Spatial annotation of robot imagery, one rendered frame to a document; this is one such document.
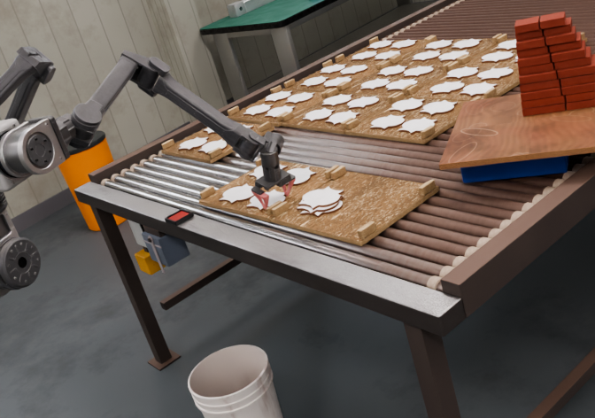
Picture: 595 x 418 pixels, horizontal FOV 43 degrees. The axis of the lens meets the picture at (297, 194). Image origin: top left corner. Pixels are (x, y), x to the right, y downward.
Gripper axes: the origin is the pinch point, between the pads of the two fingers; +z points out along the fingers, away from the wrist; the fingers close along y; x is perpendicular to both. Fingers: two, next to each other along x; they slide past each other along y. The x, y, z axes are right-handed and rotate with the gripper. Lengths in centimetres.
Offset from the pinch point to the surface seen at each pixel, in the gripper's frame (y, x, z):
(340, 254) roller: 14.1, 43.1, -8.5
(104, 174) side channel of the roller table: 6, -109, 31
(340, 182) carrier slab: -18.5, 12.0, -1.7
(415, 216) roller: -11, 50, -10
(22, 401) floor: 74, -121, 129
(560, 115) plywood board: -59, 66, -26
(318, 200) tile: -2.8, 17.7, -6.1
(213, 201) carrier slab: 7.0, -26.2, 8.1
